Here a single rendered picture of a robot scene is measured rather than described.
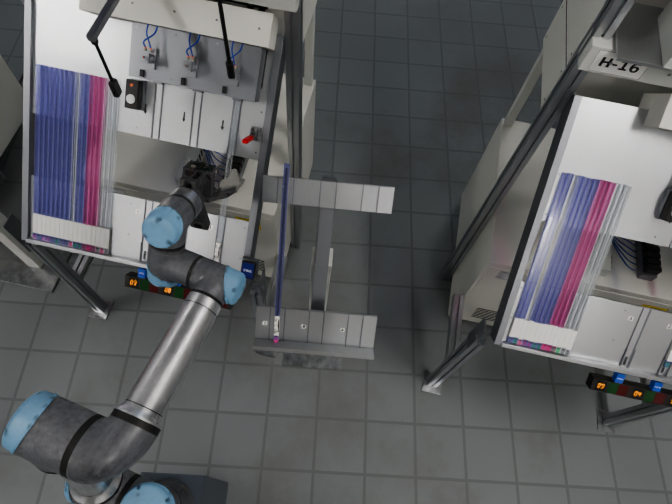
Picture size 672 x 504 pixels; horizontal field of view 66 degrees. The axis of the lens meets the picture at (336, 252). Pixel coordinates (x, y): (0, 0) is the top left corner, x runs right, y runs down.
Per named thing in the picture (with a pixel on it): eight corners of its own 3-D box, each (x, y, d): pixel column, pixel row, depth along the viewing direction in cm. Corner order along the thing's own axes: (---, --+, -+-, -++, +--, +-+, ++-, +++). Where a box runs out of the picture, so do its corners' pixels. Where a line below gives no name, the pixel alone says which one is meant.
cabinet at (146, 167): (280, 285, 232) (274, 216, 176) (130, 252, 234) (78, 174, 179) (312, 170, 260) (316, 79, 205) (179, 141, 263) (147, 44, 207)
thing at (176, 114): (262, 158, 148) (258, 160, 143) (43, 112, 150) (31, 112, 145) (281, 37, 138) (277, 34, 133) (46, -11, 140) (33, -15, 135)
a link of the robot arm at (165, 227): (137, 246, 105) (139, 211, 101) (160, 222, 115) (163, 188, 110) (174, 257, 105) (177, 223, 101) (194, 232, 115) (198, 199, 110)
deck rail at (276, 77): (250, 282, 159) (245, 289, 153) (244, 280, 159) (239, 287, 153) (288, 38, 138) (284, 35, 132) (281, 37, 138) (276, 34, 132)
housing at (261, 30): (279, 53, 140) (268, 48, 127) (107, 18, 142) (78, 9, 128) (284, 22, 138) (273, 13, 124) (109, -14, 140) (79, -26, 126)
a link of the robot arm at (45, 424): (119, 529, 129) (57, 470, 86) (68, 504, 130) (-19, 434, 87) (147, 481, 136) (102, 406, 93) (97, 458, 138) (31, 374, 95)
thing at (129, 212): (242, 280, 156) (239, 283, 153) (35, 234, 158) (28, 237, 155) (251, 220, 151) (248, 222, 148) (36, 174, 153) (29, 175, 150)
